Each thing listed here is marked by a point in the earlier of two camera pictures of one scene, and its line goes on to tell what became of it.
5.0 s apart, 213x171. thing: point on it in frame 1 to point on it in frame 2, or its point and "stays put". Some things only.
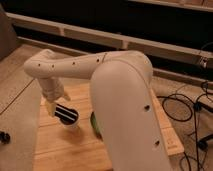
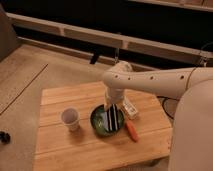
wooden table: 77,147 stays put
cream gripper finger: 51,107 to 107,104
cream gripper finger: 66,96 to 124,100
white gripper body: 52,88 to 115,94
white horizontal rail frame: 143,44 stays put
